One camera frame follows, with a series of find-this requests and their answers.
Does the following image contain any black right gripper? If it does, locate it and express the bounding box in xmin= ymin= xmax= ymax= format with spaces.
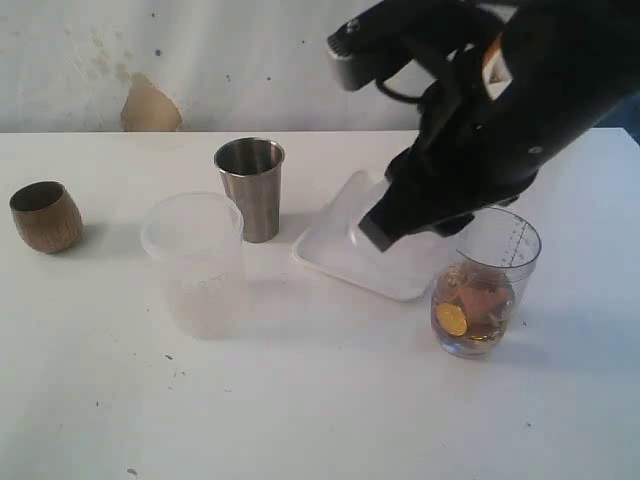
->
xmin=327 ymin=0 xmax=543 ymax=252

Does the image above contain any stainless steel cup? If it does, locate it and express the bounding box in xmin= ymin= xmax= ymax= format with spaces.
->
xmin=213 ymin=137 xmax=285 ymax=243

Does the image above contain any clear plastic shaker cup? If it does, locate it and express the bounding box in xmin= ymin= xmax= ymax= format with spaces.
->
xmin=430 ymin=207 xmax=542 ymax=358

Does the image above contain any translucent plastic container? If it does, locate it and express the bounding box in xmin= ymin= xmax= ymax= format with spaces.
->
xmin=140 ymin=191 xmax=247 ymax=340

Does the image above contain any brown wooden cup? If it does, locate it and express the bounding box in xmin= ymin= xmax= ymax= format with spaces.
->
xmin=9 ymin=181 xmax=83 ymax=254

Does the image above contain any clear dome shaker lid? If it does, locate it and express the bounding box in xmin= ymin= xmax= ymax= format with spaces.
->
xmin=349 ymin=220 xmax=399 ymax=269

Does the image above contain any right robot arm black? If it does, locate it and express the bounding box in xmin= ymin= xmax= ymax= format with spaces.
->
xmin=327 ymin=1 xmax=639 ymax=251

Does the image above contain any white rectangular tray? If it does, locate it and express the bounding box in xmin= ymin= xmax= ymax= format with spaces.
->
xmin=292 ymin=170 xmax=450 ymax=301

